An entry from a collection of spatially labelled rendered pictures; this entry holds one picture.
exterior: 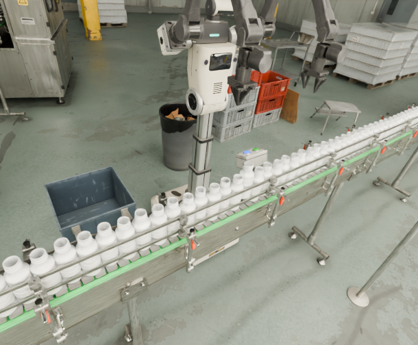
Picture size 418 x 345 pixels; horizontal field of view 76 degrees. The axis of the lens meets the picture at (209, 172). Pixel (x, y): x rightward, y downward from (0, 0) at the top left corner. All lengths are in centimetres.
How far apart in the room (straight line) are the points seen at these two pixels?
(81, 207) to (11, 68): 320
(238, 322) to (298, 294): 51
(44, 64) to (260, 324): 394
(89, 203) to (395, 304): 222
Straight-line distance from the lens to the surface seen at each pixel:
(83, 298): 101
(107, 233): 87
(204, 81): 150
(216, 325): 197
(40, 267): 88
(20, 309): 99
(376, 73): 726
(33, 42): 433
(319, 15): 137
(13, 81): 459
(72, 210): 157
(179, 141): 272
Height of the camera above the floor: 180
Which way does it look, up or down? 37 degrees down
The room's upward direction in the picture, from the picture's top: 7 degrees clockwise
